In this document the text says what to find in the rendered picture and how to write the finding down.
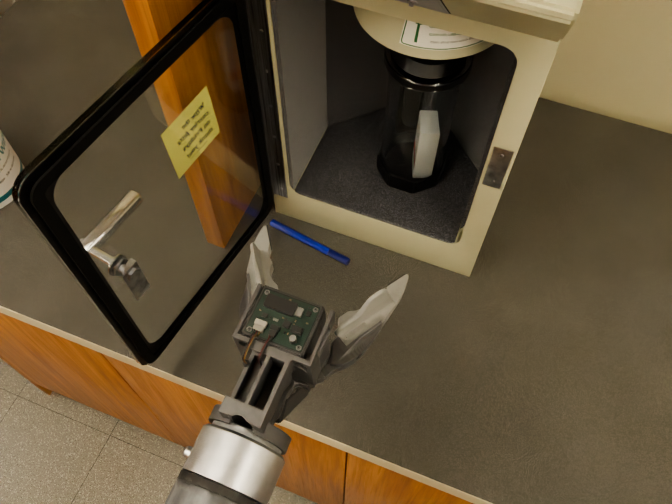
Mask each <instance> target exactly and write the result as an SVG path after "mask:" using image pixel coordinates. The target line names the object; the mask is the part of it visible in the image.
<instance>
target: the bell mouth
mask: <svg viewBox="0 0 672 504"><path fill-rule="evenodd" d="M354 11H355V15H356V17H357V20H358V21H359V23H360V25H361V26H362V27H363V29H364V30H365V31H366V32H367V33H368V34H369V35H370V36H371V37H372V38H373V39H375V40H376V41H377V42H379V43H380V44H382V45H384V46H385V47H387V48H389V49H391V50H394V51H396V52H399V53H401V54H405V55H408V56H412V57H416V58H422V59H431V60H446V59H456V58H462V57H466V56H470V55H473V54H476V53H479V52H481V51H483V50H485V49H487V48H489V47H490V46H492V45H493V44H495V43H491V42H487V41H484V40H480V39H476V38H472V37H468V36H465V35H461V34H457V33H453V32H450V31H446V30H442V29H438V28H434V27H431V26H427V25H423V24H419V23H416V22H412V21H408V20H404V19H401V18H397V17H393V16H389V15H385V14H382V13H378V12H374V11H370V10H367V9H363V8H359V7H355V6H354Z"/></svg>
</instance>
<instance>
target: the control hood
mask: <svg viewBox="0 0 672 504"><path fill-rule="evenodd" d="M442 1H443V3H444V4H445V6H446V7H447V9H448V10H449V12H450V13H451V15H455V16H459V17H463V18H466V19H470V20H474V21H478V22H482V23H486V24H490V25H493V26H497V27H501V28H505V29H509V30H513V31H517V32H520V33H524V34H528V35H532V36H536V37H540V38H543V39H547V40H551V41H555V42H558V41H559V40H560V39H561V40H563V38H564V37H565V36H566V34H567V33H568V32H569V30H570V29H571V27H572V26H573V25H574V23H575V22H576V20H577V18H578V15H579V12H580V9H581V6H582V2H583V0H442Z"/></svg>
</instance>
